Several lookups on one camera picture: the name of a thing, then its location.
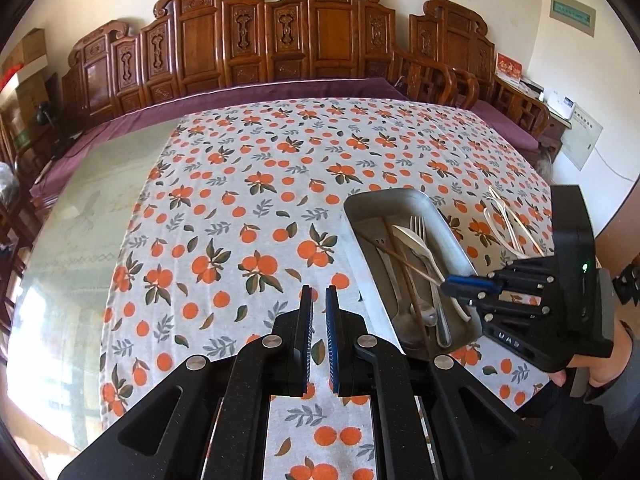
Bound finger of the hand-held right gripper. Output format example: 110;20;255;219
442;257;557;295
451;287;557;330

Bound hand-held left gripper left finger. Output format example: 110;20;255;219
57;284;316;480

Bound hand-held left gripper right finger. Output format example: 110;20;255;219
325;285;583;480

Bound metal fork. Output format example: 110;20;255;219
407;216;452;348

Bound small metal spoon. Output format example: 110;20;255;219
417;260;439;326

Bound brown wooden chopstick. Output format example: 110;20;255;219
372;242;451;286
396;247;431;346

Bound cream spoon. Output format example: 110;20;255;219
391;224;472;322

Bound large metal spoon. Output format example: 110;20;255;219
372;227;417;343

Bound rectangular metal tray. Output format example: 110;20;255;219
342;187;485;363

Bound person's right forearm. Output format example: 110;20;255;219
582;345;640;461

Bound person's right hand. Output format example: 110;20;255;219
551;319;636;390

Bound pale chopstick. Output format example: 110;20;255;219
492;191;531;253
489;186;547;257

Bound white spoon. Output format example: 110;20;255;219
484;195;523;253

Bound wooden side table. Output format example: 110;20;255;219
492;72;563;161

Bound purple armchair cushion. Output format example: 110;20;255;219
470;99;541;151

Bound orange fruit print tablecloth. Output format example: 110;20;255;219
100;97;558;480

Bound white desk device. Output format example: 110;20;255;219
547;91;576;120

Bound red gift box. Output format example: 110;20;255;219
495;52;523;84

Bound carved wooden armchair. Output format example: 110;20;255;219
392;0;551;151

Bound long purple sofa cushion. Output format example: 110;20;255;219
30;77;408;201

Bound carved wooden sofa bench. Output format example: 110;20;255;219
60;0;451;131

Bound dark wooden chair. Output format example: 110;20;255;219
0;160;38;361

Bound brown cardboard box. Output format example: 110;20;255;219
2;28;48;78

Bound white wall cable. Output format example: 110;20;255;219
597;152;637;182

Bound white wall electrical panel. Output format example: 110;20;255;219
564;102;603;171

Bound grey wall box green label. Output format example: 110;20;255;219
549;0;597;38

